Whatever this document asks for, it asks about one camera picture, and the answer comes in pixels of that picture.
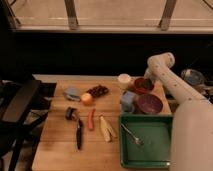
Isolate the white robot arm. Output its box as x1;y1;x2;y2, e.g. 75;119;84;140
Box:
145;52;213;171

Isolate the white cup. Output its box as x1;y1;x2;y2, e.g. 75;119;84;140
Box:
117;74;131;89

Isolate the blue cup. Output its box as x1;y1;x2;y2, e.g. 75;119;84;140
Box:
120;91;136;113

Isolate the grey round device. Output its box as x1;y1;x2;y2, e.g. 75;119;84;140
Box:
181;69;205;87

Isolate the dark grape bunch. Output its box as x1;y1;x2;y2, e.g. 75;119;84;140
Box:
87;85;109;98

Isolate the green plastic tray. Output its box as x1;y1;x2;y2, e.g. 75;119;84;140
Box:
119;114;173;169

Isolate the metal fork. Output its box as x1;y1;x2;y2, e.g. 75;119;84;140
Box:
121;123;144;146

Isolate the orange apple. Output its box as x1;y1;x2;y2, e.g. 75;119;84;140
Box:
81;93;94;106

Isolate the orange carrot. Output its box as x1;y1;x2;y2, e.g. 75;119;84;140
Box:
87;108;96;131

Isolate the blue cloth toy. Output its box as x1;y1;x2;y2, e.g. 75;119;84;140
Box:
64;87;80;101

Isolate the black round can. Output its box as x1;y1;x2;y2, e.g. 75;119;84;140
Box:
65;107;77;120

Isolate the black handled knife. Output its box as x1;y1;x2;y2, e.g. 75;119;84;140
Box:
76;114;83;150

